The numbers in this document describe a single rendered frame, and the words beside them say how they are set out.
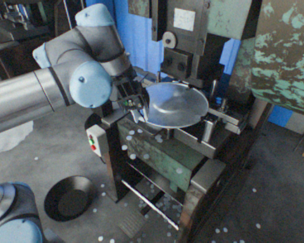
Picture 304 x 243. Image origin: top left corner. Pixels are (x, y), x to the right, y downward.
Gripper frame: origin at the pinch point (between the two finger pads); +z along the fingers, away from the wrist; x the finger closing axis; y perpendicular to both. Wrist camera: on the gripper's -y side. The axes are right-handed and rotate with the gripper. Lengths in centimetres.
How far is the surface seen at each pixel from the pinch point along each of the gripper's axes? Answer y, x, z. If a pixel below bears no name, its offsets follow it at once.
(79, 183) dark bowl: -27, -65, 58
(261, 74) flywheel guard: 27.2, 25.0, -22.4
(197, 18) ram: -8.8, 24.7, -21.2
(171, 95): -12.9, 11.1, 4.5
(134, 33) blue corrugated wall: -200, -9, 34
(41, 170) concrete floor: -43, -95, 52
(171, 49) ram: -12.7, 15.8, -13.6
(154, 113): -3.2, 3.2, 2.5
